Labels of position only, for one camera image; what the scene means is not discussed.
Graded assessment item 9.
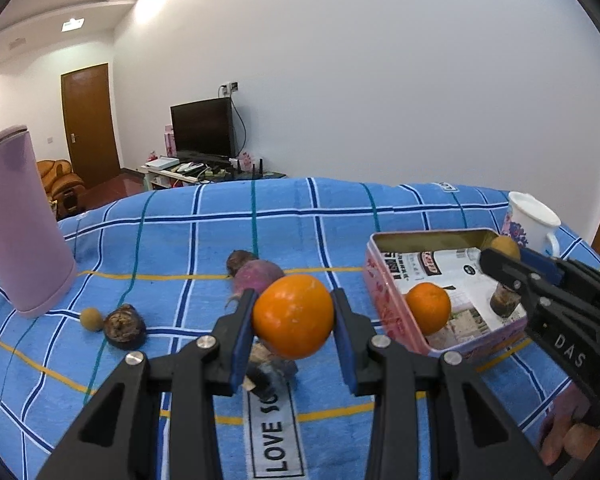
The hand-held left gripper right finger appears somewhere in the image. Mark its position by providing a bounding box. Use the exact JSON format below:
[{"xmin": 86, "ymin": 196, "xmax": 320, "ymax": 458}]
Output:
[{"xmin": 332, "ymin": 288, "xmax": 552, "ymax": 480}]

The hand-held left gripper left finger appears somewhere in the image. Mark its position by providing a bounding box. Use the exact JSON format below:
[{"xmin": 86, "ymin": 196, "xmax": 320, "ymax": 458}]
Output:
[{"xmin": 35, "ymin": 289, "xmax": 259, "ymax": 480}]

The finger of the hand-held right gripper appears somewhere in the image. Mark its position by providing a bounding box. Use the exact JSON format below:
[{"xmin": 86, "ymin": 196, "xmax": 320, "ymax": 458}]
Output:
[
  {"xmin": 520, "ymin": 250, "xmax": 600, "ymax": 312},
  {"xmin": 480, "ymin": 247, "xmax": 547, "ymax": 312}
]

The sugarcane piece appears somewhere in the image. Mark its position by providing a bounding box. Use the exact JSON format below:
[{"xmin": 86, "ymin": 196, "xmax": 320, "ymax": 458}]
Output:
[
  {"xmin": 490, "ymin": 282, "xmax": 522, "ymax": 317},
  {"xmin": 247, "ymin": 340, "xmax": 301, "ymax": 397}
]

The orange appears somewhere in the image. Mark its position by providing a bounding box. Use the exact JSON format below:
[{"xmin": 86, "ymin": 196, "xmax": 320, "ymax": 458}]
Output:
[
  {"xmin": 252, "ymin": 274, "xmax": 336, "ymax": 360},
  {"xmin": 405, "ymin": 282, "xmax": 452, "ymax": 336}
]

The pink tin box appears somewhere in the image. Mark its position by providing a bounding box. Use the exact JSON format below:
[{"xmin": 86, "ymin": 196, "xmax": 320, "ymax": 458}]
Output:
[{"xmin": 364, "ymin": 227, "xmax": 531, "ymax": 359}]

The person's right hand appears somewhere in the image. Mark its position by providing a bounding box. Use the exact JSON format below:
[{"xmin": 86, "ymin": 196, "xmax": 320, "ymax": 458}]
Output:
[{"xmin": 539, "ymin": 390, "xmax": 600, "ymax": 467}]

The yellow fruit in tin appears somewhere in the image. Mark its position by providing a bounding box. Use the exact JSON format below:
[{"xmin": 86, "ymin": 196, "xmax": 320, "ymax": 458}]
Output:
[{"xmin": 490, "ymin": 235, "xmax": 522, "ymax": 261}]

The white floral mug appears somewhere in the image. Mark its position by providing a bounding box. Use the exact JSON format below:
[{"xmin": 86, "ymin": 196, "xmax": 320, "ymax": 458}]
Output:
[{"xmin": 500, "ymin": 191, "xmax": 562, "ymax": 259}]

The newspaper lining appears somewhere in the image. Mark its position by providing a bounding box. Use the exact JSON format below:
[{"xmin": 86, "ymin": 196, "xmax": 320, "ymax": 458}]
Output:
[{"xmin": 380, "ymin": 245, "xmax": 528, "ymax": 352}]

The purple radish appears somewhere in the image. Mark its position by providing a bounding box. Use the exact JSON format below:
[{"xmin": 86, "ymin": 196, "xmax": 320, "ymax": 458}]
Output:
[{"xmin": 231, "ymin": 259, "xmax": 286, "ymax": 307}]

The brown taro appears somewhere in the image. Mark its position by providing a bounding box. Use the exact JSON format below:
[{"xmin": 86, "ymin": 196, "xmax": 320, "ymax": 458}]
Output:
[{"xmin": 226, "ymin": 249, "xmax": 256, "ymax": 276}]

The dark brown round fruit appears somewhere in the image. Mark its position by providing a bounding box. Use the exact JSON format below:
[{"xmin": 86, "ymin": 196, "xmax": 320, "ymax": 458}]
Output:
[{"xmin": 103, "ymin": 304, "xmax": 147, "ymax": 348}]

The blue plaid blanket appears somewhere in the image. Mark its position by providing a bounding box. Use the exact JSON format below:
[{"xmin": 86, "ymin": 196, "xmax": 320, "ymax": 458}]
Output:
[{"xmin": 0, "ymin": 176, "xmax": 600, "ymax": 480}]

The black router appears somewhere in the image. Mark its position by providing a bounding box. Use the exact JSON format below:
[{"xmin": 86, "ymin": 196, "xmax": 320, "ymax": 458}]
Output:
[{"xmin": 229, "ymin": 157, "xmax": 264, "ymax": 177}]

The white television stand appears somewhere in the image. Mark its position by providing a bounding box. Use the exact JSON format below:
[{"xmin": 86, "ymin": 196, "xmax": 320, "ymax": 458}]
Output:
[{"xmin": 140, "ymin": 160, "xmax": 287, "ymax": 192}]

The black television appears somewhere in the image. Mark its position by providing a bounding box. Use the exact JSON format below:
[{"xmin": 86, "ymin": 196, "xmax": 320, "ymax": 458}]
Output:
[{"xmin": 170, "ymin": 97, "xmax": 234, "ymax": 158}]

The orange leather sofa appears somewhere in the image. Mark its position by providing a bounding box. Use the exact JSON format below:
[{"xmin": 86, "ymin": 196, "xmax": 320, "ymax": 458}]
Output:
[{"xmin": 36, "ymin": 159, "xmax": 86, "ymax": 212}]

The pink cylindrical kettle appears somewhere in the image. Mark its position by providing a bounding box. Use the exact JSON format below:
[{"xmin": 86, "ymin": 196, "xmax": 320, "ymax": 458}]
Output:
[{"xmin": 0, "ymin": 125, "xmax": 79, "ymax": 319}]

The brown wooden door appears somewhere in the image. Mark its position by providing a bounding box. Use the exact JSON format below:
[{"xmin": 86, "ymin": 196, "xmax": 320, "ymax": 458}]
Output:
[{"xmin": 61, "ymin": 62, "xmax": 122, "ymax": 177}]

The black power cable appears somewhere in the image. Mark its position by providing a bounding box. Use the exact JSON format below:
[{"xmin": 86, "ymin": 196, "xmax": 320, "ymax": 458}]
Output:
[{"xmin": 229, "ymin": 93, "xmax": 252, "ymax": 159}]

